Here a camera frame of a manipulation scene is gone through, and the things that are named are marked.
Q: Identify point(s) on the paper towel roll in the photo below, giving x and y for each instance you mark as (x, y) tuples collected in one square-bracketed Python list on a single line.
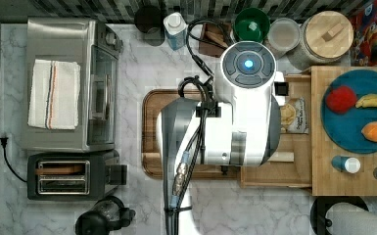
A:
[(342, 215)]

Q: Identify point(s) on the red Froot Loops box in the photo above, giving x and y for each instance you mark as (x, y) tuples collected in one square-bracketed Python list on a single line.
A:
[(364, 48)]

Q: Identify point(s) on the blue white carton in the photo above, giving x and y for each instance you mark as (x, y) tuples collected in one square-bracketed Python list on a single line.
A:
[(175, 30)]

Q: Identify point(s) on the brown wooden utensil holder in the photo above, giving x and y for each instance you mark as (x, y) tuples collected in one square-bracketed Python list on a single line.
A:
[(212, 42)]

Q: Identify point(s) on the wooden drawer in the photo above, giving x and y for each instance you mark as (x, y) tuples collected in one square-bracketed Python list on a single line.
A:
[(286, 174)]

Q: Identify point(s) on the orange plush fruit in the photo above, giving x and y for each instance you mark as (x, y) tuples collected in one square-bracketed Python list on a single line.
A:
[(369, 131)]

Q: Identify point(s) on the blue round plate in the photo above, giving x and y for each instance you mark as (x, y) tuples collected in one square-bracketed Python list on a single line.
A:
[(345, 129)]

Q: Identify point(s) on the red plush apple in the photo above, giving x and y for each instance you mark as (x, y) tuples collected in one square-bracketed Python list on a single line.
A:
[(341, 99)]

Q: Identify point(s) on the blue salt shaker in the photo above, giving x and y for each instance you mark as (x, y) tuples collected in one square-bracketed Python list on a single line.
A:
[(346, 164)]

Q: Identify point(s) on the wooden cutting board tray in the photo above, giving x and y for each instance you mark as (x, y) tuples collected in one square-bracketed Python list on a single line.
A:
[(153, 102)]

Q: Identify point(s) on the green mug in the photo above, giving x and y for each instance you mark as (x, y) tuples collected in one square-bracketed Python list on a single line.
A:
[(251, 24)]

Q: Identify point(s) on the clear lidded container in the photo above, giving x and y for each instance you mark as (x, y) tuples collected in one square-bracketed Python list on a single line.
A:
[(284, 35)]

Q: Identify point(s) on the packaged snack bag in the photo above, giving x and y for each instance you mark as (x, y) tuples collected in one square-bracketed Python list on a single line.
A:
[(293, 117)]

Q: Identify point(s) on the stainless toaster oven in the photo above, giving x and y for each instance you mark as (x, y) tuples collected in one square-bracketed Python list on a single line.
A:
[(96, 48)]

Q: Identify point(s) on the wooden cabinet top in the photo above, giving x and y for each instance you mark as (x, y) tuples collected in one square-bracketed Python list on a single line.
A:
[(326, 180)]

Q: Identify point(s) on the jar with wooden lid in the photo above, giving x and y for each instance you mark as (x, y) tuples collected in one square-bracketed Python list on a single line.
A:
[(325, 38)]

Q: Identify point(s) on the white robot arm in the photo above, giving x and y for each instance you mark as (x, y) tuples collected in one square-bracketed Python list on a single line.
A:
[(238, 124)]

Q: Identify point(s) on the black toaster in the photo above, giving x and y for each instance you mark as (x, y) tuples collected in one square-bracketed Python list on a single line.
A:
[(74, 177)]

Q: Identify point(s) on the black cup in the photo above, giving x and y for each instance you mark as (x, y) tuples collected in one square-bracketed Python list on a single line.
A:
[(148, 19)]

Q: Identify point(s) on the white striped towel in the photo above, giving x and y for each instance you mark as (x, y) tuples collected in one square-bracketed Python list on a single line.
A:
[(54, 95)]

